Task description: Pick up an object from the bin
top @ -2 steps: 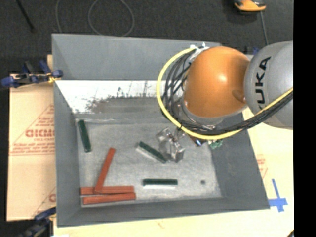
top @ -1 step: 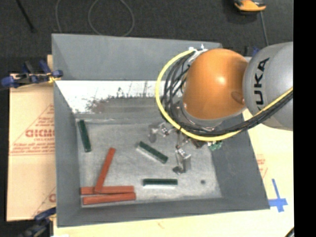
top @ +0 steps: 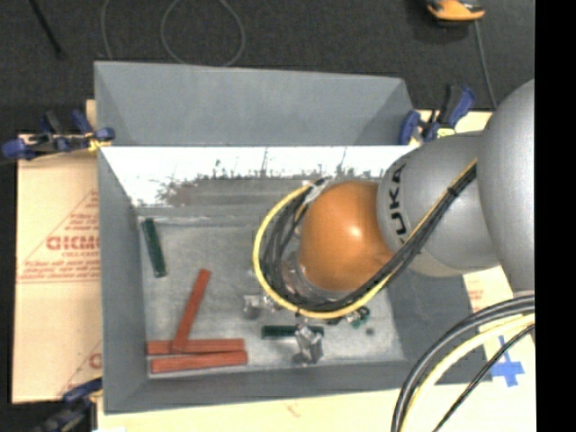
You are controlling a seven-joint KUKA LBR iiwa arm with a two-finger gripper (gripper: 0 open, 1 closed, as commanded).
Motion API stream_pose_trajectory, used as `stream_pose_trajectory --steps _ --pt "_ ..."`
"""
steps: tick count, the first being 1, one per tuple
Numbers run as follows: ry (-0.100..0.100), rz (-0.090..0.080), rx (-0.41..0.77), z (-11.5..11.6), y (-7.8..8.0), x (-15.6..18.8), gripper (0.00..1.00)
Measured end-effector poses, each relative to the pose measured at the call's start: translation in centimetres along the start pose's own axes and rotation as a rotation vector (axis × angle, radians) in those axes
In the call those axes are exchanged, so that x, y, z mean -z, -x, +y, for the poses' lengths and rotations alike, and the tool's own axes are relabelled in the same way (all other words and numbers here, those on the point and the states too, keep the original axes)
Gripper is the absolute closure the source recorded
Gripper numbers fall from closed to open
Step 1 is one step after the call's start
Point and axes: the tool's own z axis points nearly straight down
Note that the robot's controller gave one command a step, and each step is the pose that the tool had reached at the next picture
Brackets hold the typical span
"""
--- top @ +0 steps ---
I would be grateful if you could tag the red-brown flat block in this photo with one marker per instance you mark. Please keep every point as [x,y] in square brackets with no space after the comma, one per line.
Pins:
[192,308]
[216,345]
[198,362]

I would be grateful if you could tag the grey metal bin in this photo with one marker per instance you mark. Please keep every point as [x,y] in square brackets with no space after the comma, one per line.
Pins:
[225,110]

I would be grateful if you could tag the dark green flat block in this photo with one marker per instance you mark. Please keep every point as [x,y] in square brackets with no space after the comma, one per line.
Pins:
[154,248]
[279,331]

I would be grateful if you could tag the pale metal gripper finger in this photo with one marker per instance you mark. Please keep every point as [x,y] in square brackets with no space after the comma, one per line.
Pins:
[309,344]
[256,306]

